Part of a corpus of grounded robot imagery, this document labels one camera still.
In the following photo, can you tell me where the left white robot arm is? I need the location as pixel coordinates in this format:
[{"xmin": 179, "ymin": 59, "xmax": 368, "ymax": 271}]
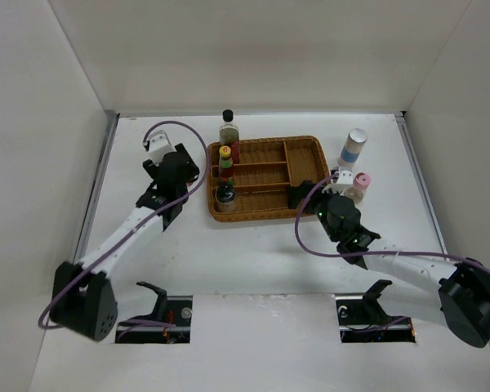
[{"xmin": 48, "ymin": 142, "xmax": 200, "ymax": 341}]

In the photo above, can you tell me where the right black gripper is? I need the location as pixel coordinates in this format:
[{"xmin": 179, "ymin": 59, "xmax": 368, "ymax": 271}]
[{"xmin": 286, "ymin": 180, "xmax": 344, "ymax": 243}]

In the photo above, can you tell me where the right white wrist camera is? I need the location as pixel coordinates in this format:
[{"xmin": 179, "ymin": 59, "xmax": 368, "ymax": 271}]
[{"xmin": 322, "ymin": 167, "xmax": 354, "ymax": 194}]

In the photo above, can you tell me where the black cap spice jar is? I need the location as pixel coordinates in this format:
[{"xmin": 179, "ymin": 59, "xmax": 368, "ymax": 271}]
[{"xmin": 215, "ymin": 182, "xmax": 237, "ymax": 213}]

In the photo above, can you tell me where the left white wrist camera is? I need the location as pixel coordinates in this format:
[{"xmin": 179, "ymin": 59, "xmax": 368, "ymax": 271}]
[{"xmin": 144, "ymin": 130, "xmax": 176, "ymax": 166}]

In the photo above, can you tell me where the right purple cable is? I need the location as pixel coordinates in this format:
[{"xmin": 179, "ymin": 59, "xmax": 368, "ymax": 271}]
[{"xmin": 295, "ymin": 175, "xmax": 490, "ymax": 287}]

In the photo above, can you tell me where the red chili sauce bottle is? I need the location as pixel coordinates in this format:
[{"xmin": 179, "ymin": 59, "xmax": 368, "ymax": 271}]
[{"xmin": 218, "ymin": 145, "xmax": 234, "ymax": 184}]

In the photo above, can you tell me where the brown wicker divided tray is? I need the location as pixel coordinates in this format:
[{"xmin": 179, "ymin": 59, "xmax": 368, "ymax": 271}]
[{"xmin": 207, "ymin": 136, "xmax": 329, "ymax": 222}]

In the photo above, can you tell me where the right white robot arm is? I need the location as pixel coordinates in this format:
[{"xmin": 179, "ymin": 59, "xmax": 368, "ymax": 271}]
[{"xmin": 287, "ymin": 180, "xmax": 490, "ymax": 348}]

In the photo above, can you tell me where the pink cap spice jar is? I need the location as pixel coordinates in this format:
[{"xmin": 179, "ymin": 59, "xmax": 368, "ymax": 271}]
[{"xmin": 343, "ymin": 172, "xmax": 372, "ymax": 204}]

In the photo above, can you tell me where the dark sauce bottle black cap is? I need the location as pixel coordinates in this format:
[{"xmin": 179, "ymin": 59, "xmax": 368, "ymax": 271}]
[{"xmin": 219, "ymin": 109, "xmax": 240, "ymax": 164}]

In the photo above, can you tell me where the left metal table rail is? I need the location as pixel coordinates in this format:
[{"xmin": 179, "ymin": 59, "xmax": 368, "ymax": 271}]
[{"xmin": 65, "ymin": 110, "xmax": 120, "ymax": 264}]

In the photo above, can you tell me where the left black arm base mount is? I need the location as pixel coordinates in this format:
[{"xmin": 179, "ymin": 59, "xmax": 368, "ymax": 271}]
[{"xmin": 114, "ymin": 281, "xmax": 194, "ymax": 345}]

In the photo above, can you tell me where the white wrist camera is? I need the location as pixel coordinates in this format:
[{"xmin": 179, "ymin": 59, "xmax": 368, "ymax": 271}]
[
  {"xmin": 144, "ymin": 130, "xmax": 176, "ymax": 166},
  {"xmin": 322, "ymin": 167, "xmax": 354, "ymax": 194}
]

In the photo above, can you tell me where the white blue cylindrical shaker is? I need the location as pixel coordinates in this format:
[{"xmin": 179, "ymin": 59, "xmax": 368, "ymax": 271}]
[{"xmin": 338, "ymin": 128, "xmax": 368, "ymax": 167}]

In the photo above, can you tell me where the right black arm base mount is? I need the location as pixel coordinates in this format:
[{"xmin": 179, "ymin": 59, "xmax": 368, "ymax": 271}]
[{"xmin": 336, "ymin": 280, "xmax": 416, "ymax": 344}]

